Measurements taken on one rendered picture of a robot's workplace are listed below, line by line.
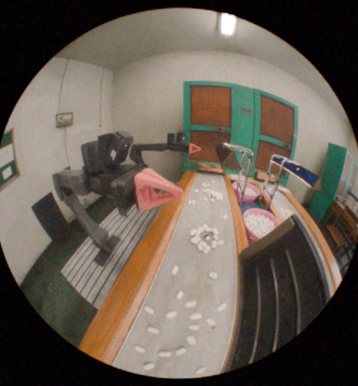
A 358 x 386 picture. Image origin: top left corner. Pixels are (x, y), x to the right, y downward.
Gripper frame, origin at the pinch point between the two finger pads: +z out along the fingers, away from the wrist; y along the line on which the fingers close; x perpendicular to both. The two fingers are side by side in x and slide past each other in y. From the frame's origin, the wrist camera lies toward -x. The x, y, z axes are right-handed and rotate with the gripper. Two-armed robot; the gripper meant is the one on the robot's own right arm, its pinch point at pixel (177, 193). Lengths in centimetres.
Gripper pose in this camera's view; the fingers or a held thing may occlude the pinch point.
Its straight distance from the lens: 18.7
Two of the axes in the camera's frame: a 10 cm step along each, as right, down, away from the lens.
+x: -0.3, 8.6, 5.0
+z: 9.7, 1.4, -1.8
